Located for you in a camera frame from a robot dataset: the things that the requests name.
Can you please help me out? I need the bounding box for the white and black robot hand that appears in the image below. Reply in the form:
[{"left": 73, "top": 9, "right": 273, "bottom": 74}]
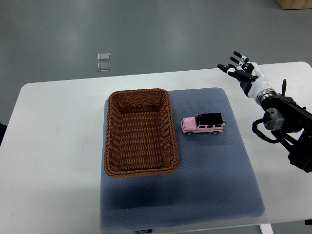
[{"left": 217, "top": 51, "right": 276, "bottom": 105}]

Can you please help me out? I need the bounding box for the pink toy car black roof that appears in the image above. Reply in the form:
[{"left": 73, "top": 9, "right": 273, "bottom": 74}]
[{"left": 181, "top": 113, "right": 225, "bottom": 136}]

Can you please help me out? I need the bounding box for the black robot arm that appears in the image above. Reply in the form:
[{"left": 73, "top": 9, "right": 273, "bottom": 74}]
[{"left": 252, "top": 79, "right": 312, "bottom": 173}]

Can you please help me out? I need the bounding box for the brown wicker basket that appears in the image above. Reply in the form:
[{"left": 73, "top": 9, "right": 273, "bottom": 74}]
[{"left": 103, "top": 88, "right": 179, "bottom": 178}]

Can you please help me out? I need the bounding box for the wooden box corner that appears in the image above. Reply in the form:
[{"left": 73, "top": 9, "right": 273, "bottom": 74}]
[{"left": 277, "top": 0, "right": 312, "bottom": 10}]

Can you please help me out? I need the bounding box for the white table leg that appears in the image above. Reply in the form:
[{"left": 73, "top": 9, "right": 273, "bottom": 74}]
[{"left": 259, "top": 224, "right": 273, "bottom": 234}]

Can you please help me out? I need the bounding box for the upper metal floor plate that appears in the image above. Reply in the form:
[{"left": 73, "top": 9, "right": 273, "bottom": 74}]
[{"left": 97, "top": 52, "right": 110, "bottom": 61}]

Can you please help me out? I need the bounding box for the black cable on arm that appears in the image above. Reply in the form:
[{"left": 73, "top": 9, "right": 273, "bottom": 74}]
[{"left": 252, "top": 117, "right": 283, "bottom": 143}]

